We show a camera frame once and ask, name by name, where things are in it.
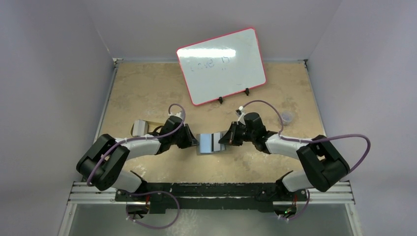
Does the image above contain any grey credit card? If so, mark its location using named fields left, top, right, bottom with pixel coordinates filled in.
left=199, top=132, right=223, bottom=154

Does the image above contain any grey leather card holder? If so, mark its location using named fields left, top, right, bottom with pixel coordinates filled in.
left=196, top=131, right=226, bottom=155

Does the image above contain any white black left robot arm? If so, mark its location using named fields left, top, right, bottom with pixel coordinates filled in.
left=76, top=116, right=198, bottom=201

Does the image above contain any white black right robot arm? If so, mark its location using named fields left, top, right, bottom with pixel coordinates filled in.
left=218, top=112, right=351, bottom=200

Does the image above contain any beige plastic tray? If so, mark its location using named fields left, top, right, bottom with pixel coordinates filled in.
left=130, top=119, right=164, bottom=137

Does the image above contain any small clear plastic cup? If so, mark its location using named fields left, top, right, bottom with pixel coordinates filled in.
left=281, top=111, right=294, bottom=126

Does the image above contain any red framed whiteboard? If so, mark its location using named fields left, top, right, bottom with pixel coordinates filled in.
left=176, top=28, right=267, bottom=106

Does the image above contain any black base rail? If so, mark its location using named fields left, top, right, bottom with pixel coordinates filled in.
left=112, top=171, right=312, bottom=214

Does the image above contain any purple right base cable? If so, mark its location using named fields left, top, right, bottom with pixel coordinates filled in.
left=278, top=189, right=310, bottom=223

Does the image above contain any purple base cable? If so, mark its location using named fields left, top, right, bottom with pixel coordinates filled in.
left=278, top=189, right=310, bottom=223
left=125, top=191, right=180, bottom=230

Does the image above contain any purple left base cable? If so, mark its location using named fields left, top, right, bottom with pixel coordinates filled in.
left=125, top=191, right=180, bottom=230

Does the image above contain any aluminium frame rail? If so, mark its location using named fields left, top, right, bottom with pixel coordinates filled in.
left=68, top=182, right=354, bottom=207

